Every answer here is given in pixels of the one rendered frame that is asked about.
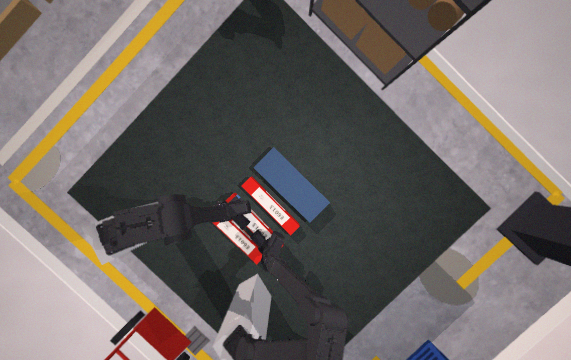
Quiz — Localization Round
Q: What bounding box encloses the blue rectangular platform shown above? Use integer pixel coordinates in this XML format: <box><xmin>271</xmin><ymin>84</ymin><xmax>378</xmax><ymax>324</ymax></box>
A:
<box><xmin>254</xmin><ymin>147</ymin><xmax>330</xmax><ymax>223</ymax></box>

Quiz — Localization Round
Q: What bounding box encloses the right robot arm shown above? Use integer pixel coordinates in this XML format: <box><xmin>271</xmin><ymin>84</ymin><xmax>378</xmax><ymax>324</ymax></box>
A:
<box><xmin>223</xmin><ymin>230</ymin><xmax>350</xmax><ymax>360</ymax></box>

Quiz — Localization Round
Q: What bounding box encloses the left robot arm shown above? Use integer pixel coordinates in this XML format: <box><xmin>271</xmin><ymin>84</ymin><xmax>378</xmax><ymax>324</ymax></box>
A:
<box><xmin>96</xmin><ymin>194</ymin><xmax>251</xmax><ymax>255</ymax></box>

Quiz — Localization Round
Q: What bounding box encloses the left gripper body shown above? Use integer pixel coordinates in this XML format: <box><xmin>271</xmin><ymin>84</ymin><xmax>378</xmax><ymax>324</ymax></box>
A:
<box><xmin>228</xmin><ymin>196</ymin><xmax>243</xmax><ymax>204</ymax></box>

